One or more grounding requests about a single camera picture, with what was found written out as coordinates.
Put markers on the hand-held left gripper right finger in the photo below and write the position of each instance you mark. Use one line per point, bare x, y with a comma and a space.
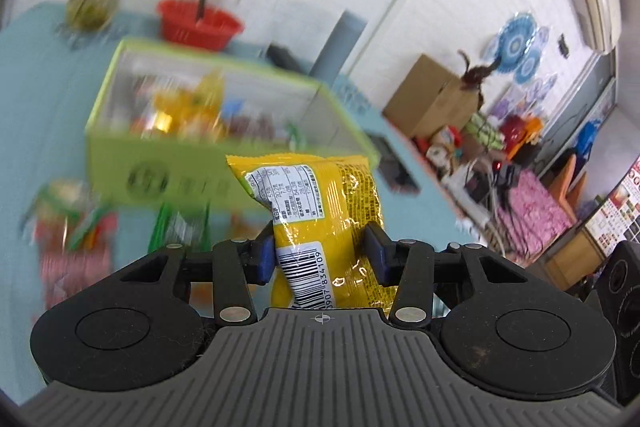
375, 257

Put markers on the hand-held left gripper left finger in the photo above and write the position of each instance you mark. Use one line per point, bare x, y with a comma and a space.
262, 262

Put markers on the yellow snack packet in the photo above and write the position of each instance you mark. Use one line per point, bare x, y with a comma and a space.
320, 207

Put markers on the green snack packet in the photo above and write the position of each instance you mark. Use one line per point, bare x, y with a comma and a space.
65, 207
175, 227

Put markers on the dark brown snack packet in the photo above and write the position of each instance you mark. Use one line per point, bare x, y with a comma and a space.
250, 125

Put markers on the green cardboard box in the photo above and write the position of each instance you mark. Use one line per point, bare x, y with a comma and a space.
150, 157

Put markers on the golden snack packet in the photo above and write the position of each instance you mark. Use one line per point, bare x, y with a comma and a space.
200, 104

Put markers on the orange-red nut snack packet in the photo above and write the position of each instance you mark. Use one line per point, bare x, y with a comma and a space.
75, 277

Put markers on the wooden cabinet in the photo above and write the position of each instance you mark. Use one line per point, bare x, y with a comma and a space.
575, 257

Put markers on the pink smartphone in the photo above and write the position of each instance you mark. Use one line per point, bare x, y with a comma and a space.
395, 162

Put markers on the santa toy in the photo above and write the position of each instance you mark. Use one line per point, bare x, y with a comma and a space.
442, 147

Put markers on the pink patterned cloth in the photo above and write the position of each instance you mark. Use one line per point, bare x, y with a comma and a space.
537, 207

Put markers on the orange chair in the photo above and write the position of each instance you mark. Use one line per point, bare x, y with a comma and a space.
565, 182

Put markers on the green striped bag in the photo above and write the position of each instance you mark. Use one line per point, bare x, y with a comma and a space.
482, 132

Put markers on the brown cardboard box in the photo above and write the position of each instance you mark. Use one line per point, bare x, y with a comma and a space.
435, 97

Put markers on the red vase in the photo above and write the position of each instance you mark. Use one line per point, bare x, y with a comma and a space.
512, 132

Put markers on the orange bag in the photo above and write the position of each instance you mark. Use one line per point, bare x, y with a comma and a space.
532, 132

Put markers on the small black box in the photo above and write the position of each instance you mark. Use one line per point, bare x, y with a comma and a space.
285, 57

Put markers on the dark feathery plant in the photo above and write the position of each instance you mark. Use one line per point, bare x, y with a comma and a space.
477, 74

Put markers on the red plastic basket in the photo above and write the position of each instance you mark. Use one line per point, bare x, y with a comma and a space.
200, 27

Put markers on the small blue paper fan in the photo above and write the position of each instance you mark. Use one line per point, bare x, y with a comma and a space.
529, 64

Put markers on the large blue paper fan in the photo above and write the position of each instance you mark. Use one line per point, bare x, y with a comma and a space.
512, 44

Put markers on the teal tablecloth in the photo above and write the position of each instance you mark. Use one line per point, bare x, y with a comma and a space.
40, 107

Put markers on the colourful wall poster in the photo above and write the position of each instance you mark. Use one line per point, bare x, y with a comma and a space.
617, 207

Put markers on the purple wall poster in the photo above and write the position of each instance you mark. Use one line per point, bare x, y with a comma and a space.
505, 102

